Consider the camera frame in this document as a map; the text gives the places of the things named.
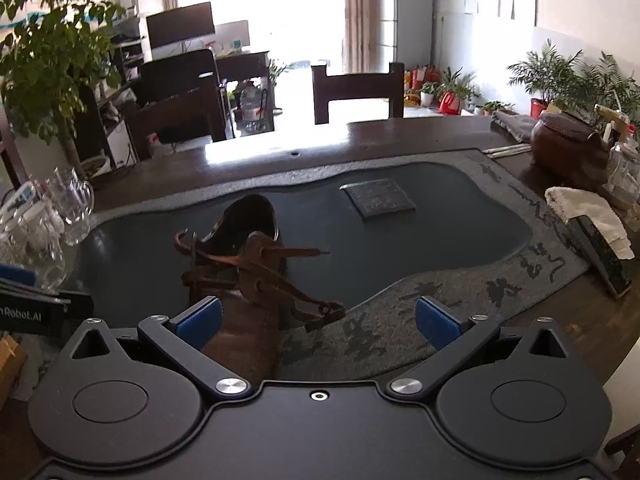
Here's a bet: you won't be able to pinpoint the small square stone tile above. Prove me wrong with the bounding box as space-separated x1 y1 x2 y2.
339 178 417 220

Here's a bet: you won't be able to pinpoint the white towel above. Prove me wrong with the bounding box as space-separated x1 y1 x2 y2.
544 185 635 261

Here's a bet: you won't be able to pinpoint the bushy palm plant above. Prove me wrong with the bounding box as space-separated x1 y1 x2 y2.
579 52 640 127

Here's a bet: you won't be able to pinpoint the pale wooden sticks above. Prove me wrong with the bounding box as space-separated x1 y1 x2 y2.
482 143 532 159

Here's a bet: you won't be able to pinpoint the silver refrigerator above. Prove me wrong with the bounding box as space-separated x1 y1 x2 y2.
377 0 434 74

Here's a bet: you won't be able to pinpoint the clear glass jar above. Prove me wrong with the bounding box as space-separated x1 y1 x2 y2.
606 142 640 212

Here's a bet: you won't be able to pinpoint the tall leafy potted tree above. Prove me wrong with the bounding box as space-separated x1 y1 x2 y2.
0 0 130 179

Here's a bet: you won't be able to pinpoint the large glass pitcher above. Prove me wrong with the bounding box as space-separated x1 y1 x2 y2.
0 180 69 292

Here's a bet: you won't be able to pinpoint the brown cardboard box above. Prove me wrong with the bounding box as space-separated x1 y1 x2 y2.
0 334 29 414

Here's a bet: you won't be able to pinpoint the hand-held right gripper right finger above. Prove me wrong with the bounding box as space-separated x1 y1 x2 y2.
387 295 577 402

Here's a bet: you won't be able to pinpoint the shelf unit with boxes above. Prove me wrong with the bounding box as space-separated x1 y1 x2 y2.
75 0 167 172

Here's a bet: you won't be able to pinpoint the large clear water bottle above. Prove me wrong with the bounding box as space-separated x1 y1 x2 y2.
239 81 264 134

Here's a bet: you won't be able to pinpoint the brown shoelace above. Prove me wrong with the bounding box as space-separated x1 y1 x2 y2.
173 229 347 332

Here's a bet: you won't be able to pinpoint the dark wooden dining chair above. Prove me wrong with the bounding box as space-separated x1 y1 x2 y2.
310 61 405 125

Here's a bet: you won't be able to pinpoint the dark green tissue box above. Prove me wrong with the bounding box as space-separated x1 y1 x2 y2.
567 214 634 301

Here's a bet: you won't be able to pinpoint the palm plant in red pot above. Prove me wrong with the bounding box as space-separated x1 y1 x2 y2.
507 39 586 119

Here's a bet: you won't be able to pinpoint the black computer monitor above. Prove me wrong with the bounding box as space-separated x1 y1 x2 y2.
145 1 216 51

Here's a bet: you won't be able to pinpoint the small green potted plant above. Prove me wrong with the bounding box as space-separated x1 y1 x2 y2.
434 66 482 117

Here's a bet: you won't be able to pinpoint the dark green table mat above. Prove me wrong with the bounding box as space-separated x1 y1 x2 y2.
75 147 592 382

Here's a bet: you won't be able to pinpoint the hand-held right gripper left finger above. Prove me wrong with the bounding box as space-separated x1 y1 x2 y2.
61 296 252 402

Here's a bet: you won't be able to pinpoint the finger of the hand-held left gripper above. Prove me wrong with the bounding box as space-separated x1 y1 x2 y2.
0 263 72 306

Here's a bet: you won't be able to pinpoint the yellow white spray bottle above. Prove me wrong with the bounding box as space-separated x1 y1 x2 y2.
594 103 639 147

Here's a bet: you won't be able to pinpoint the grey folded cloth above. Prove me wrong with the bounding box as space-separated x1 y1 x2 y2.
492 109 539 144

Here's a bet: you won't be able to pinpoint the glass mug with handle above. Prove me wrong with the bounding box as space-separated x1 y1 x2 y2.
49 167 96 247

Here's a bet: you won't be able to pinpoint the brown leather shoe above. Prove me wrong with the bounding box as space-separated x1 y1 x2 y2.
181 193 289 382
529 110 611 191

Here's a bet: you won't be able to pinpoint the dark wooden desk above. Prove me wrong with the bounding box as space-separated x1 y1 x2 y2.
215 50 277 134

